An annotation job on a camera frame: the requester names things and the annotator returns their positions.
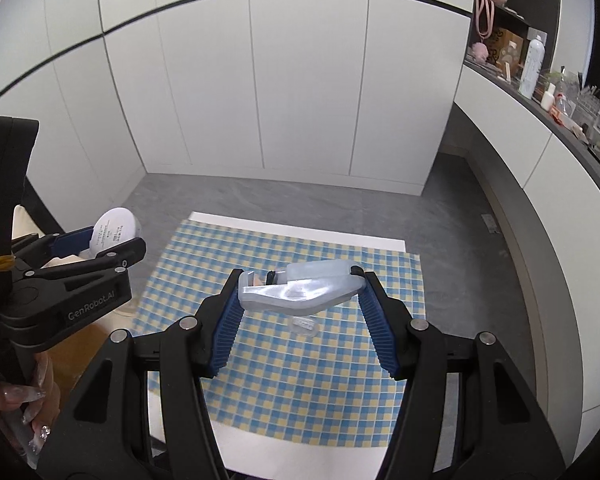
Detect clear plastic package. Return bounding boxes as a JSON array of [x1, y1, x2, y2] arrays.
[[237, 259, 367, 317]]

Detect round black white compact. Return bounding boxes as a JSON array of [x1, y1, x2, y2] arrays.
[[89, 207, 143, 256]]

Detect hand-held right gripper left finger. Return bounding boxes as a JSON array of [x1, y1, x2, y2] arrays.
[[36, 269, 246, 480]]

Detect person's left hand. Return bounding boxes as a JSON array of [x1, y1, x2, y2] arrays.
[[0, 350, 63, 456]]

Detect brown shelf carton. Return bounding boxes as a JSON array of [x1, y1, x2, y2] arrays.
[[487, 27, 526, 73]]

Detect white built-in wardrobe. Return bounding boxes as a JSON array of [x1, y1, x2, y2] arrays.
[[0, 0, 476, 196]]

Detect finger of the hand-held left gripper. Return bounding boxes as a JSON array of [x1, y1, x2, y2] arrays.
[[14, 237, 147, 286], [11, 226, 96, 267]]

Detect white curved base cabinet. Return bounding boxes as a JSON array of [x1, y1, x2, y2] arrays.
[[452, 65, 600, 456]]

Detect brown cardboard box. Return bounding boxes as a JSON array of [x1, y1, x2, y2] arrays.
[[42, 322, 112, 401]]

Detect pink bag handles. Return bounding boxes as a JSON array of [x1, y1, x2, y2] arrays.
[[475, 0, 496, 41]]

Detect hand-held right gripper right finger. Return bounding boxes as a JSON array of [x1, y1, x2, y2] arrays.
[[355, 270, 567, 480]]

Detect blue yellow checked tablecloth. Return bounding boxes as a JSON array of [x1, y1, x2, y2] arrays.
[[130, 219, 423, 448]]

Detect white spray bottle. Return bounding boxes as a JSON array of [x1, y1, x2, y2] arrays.
[[519, 35, 546, 101]]

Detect cream padded armchair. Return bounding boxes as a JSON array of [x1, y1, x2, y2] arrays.
[[11, 204, 143, 317]]

